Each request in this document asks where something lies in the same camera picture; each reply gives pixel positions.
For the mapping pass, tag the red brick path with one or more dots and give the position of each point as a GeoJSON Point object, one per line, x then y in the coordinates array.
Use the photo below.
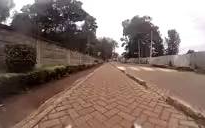
{"type": "Point", "coordinates": [106, 100]}

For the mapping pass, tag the short pole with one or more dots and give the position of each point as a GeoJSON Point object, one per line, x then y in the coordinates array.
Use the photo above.
{"type": "Point", "coordinates": [139, 50]}

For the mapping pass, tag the clump of dark trees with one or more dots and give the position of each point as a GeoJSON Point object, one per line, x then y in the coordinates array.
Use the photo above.
{"type": "Point", "coordinates": [140, 33]}

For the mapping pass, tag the tall pole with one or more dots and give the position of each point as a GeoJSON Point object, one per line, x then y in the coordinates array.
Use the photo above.
{"type": "Point", "coordinates": [151, 43]}

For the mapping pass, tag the low green hedge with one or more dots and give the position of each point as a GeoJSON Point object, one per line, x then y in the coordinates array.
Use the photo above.
{"type": "Point", "coordinates": [40, 75]}

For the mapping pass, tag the robot's own part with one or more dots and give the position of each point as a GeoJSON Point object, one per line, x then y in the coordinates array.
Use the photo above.
{"type": "Point", "coordinates": [68, 126]}
{"type": "Point", "coordinates": [135, 126]}

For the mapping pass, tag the slim dark tree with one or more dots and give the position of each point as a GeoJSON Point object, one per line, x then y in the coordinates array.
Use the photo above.
{"type": "Point", "coordinates": [173, 41]}

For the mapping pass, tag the dark green bush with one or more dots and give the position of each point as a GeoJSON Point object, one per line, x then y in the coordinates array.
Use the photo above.
{"type": "Point", "coordinates": [20, 58]}

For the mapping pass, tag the grey asphalt road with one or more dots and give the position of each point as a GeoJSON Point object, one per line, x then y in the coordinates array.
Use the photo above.
{"type": "Point", "coordinates": [186, 85]}

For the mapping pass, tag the grey concrete kerb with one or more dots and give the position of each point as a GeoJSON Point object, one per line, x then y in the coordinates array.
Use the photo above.
{"type": "Point", "coordinates": [180, 104]}

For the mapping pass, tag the green roadside verge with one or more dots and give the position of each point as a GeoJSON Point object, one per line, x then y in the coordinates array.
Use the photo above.
{"type": "Point", "coordinates": [190, 69]}

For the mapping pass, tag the red dirt strip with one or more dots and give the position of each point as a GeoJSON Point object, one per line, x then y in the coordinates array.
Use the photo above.
{"type": "Point", "coordinates": [20, 103]}

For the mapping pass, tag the grey concrete wall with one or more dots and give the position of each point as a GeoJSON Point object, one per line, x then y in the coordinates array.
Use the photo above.
{"type": "Point", "coordinates": [53, 53]}

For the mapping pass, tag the pale boundary wall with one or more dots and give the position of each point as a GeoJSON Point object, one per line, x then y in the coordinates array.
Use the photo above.
{"type": "Point", "coordinates": [176, 60]}

